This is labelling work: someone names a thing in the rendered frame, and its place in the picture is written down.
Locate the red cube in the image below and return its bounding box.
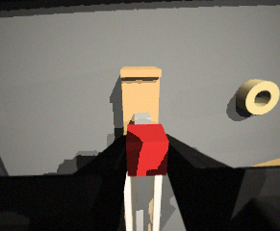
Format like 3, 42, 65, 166
126, 124, 168, 176

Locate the cream roll of tape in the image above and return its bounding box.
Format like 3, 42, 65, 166
236, 79, 279, 115

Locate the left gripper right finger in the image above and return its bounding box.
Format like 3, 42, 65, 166
166, 134, 280, 231

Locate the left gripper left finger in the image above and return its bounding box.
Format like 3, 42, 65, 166
0, 135, 127, 231

